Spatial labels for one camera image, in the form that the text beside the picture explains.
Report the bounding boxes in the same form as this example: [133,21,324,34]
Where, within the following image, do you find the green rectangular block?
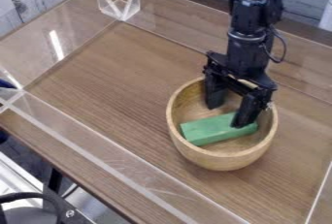
[180,112,258,146]

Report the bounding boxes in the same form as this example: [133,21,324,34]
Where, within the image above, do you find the clear acrylic tray walls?
[0,0,332,224]

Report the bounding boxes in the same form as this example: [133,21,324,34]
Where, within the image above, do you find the black cable lower left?
[0,192,63,224]

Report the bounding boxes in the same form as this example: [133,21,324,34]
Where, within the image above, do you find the black metal bracket with screw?
[43,187,97,224]

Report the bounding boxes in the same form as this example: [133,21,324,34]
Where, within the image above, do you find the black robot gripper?
[204,32,276,128]

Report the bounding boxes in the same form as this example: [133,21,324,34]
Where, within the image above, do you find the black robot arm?
[204,0,284,128]

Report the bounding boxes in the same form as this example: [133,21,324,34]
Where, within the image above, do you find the brown wooden bowl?
[166,78,279,171]

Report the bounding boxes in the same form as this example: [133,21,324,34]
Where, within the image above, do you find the black table leg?
[48,169,63,194]

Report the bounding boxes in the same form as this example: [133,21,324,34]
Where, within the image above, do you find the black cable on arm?
[261,27,288,65]

